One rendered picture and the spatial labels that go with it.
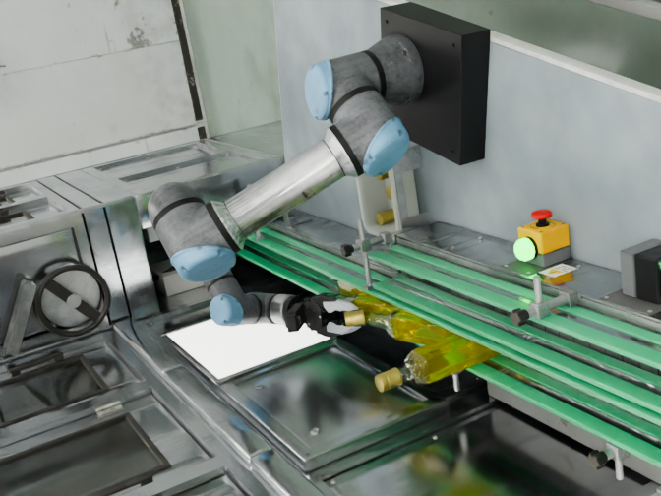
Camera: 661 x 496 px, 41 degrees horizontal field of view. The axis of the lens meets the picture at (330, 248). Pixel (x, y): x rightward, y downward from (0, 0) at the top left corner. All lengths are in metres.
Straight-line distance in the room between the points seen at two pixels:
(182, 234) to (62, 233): 0.95
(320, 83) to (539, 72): 0.43
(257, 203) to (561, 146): 0.59
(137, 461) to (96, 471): 0.09
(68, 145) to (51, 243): 2.81
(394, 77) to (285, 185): 0.33
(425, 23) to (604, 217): 0.54
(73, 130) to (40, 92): 0.28
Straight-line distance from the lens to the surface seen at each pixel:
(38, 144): 5.43
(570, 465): 1.72
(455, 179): 2.04
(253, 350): 2.29
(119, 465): 2.01
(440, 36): 1.85
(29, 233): 2.65
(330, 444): 1.79
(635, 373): 1.53
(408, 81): 1.90
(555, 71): 1.71
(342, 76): 1.83
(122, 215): 2.70
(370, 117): 1.77
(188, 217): 1.79
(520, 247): 1.74
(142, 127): 5.56
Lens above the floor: 1.87
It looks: 25 degrees down
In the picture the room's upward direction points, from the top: 108 degrees counter-clockwise
